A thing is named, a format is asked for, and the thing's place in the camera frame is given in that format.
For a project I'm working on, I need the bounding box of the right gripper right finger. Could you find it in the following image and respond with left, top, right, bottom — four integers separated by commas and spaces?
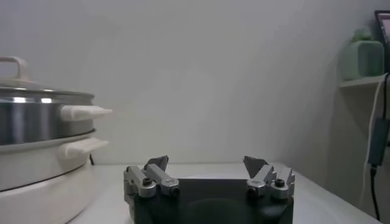
243, 155, 296, 200

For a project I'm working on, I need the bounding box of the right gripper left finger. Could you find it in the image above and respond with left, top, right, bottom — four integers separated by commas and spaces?
123, 155, 180, 199

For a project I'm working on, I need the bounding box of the stainless steel steamer basket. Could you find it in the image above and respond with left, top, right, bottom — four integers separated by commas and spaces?
0, 91, 113, 146

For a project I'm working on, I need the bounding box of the white electric cooker base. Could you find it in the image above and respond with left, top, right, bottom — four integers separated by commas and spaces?
0, 130, 110, 224

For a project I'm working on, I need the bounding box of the white shelf board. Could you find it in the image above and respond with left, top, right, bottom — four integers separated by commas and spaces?
339, 74, 390, 89

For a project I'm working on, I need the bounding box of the pale green appliance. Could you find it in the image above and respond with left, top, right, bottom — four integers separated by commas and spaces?
340, 26, 385, 80

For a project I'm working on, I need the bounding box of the dark monitor screen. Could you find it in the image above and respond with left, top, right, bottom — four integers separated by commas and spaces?
374, 10, 390, 74

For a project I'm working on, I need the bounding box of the black adapter with cable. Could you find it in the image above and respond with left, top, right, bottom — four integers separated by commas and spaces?
367, 72, 390, 222

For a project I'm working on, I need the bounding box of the thin white cable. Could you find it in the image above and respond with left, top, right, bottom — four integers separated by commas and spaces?
359, 72, 388, 209

